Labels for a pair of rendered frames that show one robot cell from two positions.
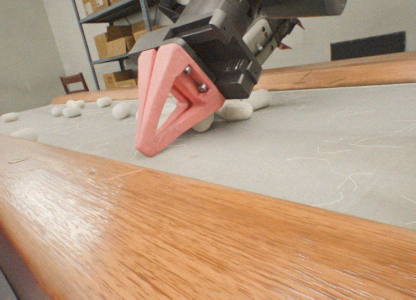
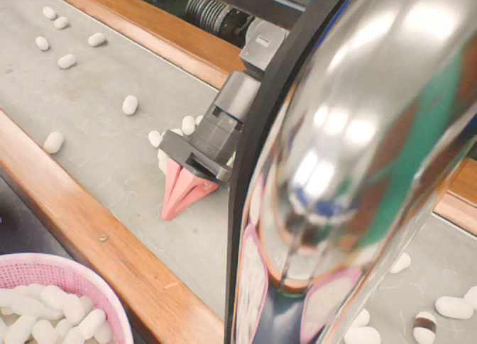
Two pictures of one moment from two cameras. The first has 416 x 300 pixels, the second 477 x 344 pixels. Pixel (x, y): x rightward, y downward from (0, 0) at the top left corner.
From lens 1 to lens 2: 0.33 m
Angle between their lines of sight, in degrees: 30
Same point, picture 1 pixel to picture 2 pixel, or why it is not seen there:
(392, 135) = not seen: hidden behind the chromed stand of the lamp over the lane
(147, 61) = (174, 171)
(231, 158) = (215, 241)
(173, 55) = (192, 182)
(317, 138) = not seen: hidden behind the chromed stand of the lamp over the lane
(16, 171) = (111, 257)
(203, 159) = (200, 237)
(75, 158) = (139, 251)
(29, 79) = not seen: outside the picture
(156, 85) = (178, 192)
